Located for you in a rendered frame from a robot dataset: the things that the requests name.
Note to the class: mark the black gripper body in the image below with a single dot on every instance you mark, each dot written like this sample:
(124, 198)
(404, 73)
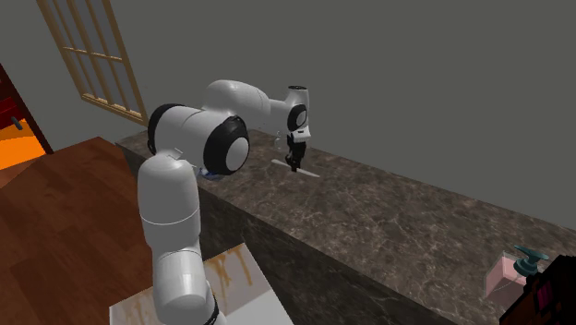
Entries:
(297, 148)

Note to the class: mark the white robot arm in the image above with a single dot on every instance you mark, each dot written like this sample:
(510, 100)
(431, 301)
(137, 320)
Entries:
(169, 198)

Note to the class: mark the white flat knife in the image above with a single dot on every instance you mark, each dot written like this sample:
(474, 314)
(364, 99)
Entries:
(310, 173)

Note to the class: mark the blue small object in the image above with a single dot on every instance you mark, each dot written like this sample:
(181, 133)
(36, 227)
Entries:
(211, 174)

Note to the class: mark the white rust-stained robot stand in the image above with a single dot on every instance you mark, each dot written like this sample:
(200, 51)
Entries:
(252, 297)

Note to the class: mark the wooden framed window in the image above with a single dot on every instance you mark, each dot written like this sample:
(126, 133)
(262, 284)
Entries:
(101, 56)

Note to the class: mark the pink soap dispenser teal pump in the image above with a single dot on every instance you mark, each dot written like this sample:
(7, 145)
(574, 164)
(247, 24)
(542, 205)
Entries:
(504, 279)

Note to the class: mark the dark red door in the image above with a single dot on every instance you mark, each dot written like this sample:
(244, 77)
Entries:
(9, 105)

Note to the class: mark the black and red object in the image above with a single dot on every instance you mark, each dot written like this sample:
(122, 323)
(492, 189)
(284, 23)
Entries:
(551, 297)

